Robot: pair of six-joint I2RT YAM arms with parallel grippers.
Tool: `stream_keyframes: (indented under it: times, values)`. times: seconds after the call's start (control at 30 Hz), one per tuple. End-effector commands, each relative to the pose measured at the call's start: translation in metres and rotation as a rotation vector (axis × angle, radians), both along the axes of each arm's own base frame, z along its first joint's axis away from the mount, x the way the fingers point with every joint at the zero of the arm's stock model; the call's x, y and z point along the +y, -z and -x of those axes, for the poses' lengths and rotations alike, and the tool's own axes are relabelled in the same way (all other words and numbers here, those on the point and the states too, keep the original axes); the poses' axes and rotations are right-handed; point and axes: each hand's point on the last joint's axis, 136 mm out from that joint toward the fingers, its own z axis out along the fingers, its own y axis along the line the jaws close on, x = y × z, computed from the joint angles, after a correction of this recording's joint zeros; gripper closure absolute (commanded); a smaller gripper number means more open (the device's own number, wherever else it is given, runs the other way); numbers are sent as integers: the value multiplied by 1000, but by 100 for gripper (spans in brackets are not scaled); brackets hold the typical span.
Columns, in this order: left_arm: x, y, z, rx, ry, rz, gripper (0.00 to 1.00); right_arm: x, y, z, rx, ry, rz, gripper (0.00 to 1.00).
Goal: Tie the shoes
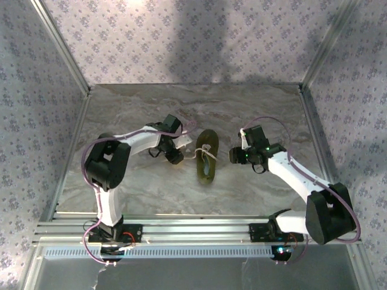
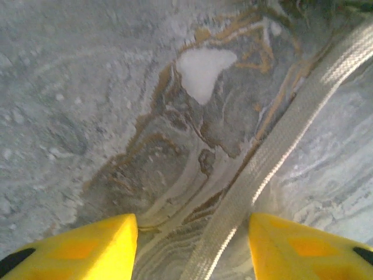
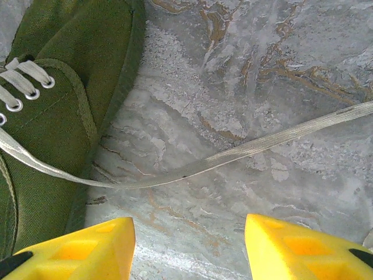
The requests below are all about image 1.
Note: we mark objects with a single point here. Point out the beige shoelace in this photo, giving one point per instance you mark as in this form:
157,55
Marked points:
205,148

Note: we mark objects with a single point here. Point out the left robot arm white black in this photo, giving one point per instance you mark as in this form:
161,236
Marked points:
104,166

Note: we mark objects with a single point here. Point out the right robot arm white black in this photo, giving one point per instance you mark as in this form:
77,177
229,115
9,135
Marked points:
329,214

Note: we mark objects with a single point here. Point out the olive green shoe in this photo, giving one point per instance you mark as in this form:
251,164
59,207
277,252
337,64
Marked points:
211,142

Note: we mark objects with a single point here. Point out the black controller board with light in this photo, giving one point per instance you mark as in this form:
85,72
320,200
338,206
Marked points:
282,255

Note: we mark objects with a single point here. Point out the grey metal shelf plate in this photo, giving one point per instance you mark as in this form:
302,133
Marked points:
196,275

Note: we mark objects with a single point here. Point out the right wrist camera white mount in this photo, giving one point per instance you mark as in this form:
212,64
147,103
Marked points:
242,133

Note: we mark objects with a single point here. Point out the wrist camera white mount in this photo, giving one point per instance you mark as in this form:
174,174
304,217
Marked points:
242,133
184,141

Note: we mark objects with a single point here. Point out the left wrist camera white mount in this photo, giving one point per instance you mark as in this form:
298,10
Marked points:
184,141

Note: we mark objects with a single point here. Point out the aluminium side rail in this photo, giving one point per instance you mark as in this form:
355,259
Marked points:
320,151
68,154

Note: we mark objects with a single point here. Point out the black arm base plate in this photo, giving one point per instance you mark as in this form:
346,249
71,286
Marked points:
136,231
257,232

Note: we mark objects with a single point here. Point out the aluminium mounting rail beam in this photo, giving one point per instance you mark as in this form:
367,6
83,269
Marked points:
196,231

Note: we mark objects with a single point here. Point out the aluminium frame post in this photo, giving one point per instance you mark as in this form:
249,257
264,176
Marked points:
326,45
63,48

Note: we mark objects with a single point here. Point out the aluminium frame leg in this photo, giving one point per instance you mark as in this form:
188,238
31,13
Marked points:
362,269
31,272

